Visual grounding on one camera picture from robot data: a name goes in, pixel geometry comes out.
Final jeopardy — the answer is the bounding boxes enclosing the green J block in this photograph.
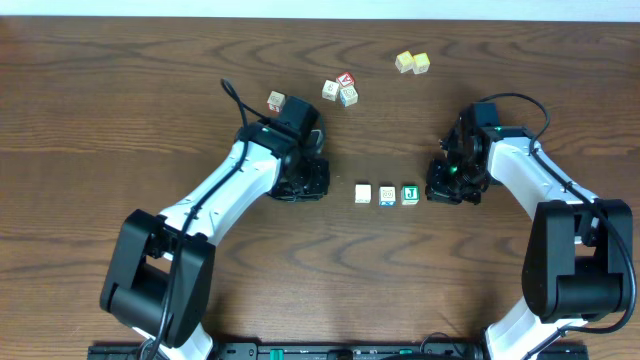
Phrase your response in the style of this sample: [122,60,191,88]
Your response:
[401,185,420,206]

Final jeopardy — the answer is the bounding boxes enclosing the plain white block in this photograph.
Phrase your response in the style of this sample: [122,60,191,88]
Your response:
[354,184,372,204]

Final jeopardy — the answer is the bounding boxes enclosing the blue X block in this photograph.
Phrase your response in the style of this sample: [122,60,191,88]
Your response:
[379,186,396,207]

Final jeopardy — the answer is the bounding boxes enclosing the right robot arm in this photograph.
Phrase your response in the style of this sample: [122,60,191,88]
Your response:
[425,100,638,359]

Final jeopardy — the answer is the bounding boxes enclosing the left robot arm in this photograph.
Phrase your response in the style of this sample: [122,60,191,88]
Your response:
[100,97,330,359]

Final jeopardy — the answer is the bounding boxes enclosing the white red block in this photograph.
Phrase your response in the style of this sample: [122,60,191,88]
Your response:
[267,91,286,113]

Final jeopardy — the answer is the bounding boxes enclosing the white block in cluster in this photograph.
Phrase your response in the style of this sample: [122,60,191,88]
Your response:
[321,80,340,102]

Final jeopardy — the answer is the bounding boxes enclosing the blue block in cluster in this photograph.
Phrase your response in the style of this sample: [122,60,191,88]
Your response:
[339,85,359,107]

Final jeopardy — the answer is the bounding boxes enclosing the red A block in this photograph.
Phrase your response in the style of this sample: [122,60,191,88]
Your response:
[336,72,355,88]

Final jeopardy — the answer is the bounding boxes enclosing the yellow block far right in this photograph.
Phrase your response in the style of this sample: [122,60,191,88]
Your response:
[412,52,431,75]

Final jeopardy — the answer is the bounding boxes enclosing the yellow block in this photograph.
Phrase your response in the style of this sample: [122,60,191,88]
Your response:
[395,51,414,73]
[412,52,431,75]

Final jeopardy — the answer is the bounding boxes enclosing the yellow block far left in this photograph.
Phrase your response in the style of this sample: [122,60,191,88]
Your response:
[395,51,414,73]

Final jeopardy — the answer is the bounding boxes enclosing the left black cable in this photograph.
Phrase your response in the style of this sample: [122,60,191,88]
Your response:
[137,78,271,360]

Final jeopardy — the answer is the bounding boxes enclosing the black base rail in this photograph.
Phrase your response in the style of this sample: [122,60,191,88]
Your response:
[87,342,590,360]

